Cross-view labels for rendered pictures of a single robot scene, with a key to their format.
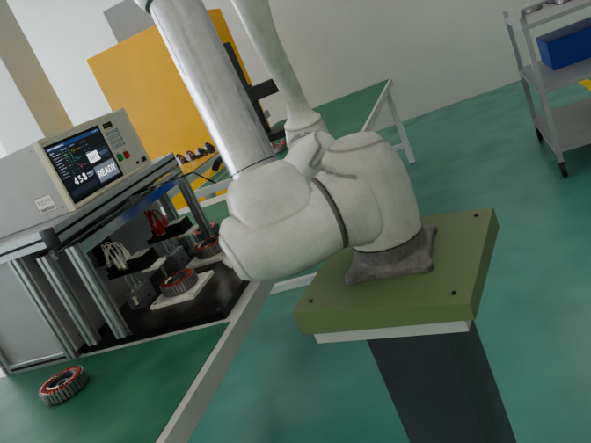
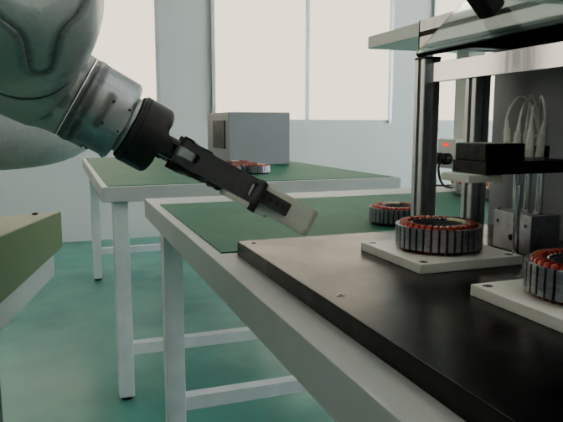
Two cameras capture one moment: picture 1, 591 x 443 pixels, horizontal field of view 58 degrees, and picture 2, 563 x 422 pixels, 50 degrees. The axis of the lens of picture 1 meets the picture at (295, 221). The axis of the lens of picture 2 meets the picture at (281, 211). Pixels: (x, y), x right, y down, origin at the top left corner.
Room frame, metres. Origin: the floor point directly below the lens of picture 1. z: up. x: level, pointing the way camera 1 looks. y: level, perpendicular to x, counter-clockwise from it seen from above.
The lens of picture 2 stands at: (1.95, -0.29, 0.94)
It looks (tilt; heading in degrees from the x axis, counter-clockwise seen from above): 8 degrees down; 138
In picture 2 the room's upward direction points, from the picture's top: straight up
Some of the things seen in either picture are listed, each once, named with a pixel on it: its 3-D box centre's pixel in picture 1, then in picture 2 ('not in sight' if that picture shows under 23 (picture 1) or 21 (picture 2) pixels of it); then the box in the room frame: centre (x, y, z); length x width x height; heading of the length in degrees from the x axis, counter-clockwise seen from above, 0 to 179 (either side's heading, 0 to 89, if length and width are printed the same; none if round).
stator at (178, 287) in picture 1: (178, 282); (437, 234); (1.50, 0.38, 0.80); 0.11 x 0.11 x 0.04
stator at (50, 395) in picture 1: (63, 384); (397, 213); (1.22, 0.67, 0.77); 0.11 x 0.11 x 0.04
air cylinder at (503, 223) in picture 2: (140, 294); (524, 229); (1.56, 0.52, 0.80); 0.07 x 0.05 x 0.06; 158
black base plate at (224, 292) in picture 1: (197, 275); (508, 285); (1.62, 0.35, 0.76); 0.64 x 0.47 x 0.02; 158
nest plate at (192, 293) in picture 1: (182, 289); (437, 252); (1.50, 0.38, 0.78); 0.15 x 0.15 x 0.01; 68
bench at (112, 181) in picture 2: not in sight; (206, 239); (-0.51, 1.41, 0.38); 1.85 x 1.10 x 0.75; 158
